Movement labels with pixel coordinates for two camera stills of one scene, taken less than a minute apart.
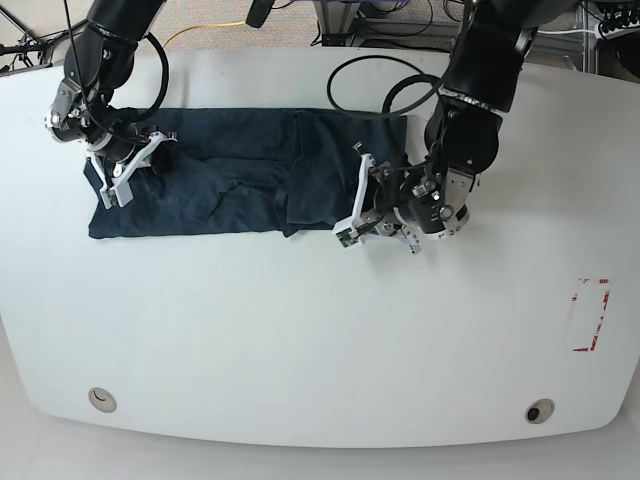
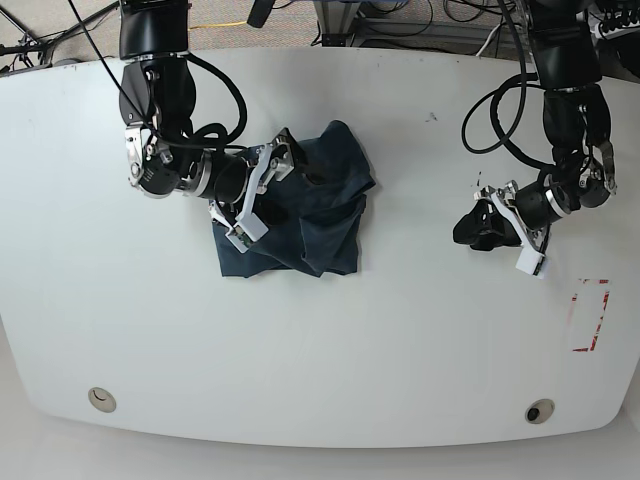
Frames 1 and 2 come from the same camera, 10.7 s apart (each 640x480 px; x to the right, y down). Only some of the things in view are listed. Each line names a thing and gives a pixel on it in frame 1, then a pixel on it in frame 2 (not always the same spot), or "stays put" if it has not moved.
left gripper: x=110 y=160 -> x=230 y=179
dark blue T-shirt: x=280 y=171 -> x=326 y=189
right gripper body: x=428 y=201 -> x=535 y=207
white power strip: x=618 y=31 stays put
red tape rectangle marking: x=602 y=314 stays put
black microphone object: x=258 y=12 stays put
